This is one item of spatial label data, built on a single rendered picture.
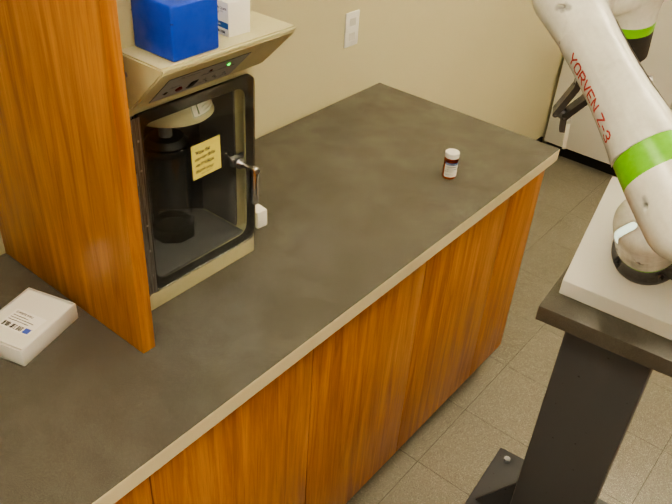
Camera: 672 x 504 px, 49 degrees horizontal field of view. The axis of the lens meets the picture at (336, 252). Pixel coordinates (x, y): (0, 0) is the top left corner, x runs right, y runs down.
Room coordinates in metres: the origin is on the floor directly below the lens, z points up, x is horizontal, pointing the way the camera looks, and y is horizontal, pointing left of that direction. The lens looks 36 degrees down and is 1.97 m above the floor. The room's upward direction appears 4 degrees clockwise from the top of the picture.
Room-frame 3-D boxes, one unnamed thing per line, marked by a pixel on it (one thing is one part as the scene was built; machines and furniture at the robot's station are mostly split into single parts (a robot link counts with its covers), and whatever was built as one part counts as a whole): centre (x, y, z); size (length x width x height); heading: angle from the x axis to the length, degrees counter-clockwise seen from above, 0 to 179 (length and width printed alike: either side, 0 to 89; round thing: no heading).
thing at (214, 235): (1.29, 0.28, 1.19); 0.30 x 0.01 x 0.40; 143
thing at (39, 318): (1.08, 0.60, 0.96); 0.16 x 0.12 x 0.04; 160
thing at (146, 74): (1.26, 0.24, 1.46); 0.32 x 0.12 x 0.10; 143
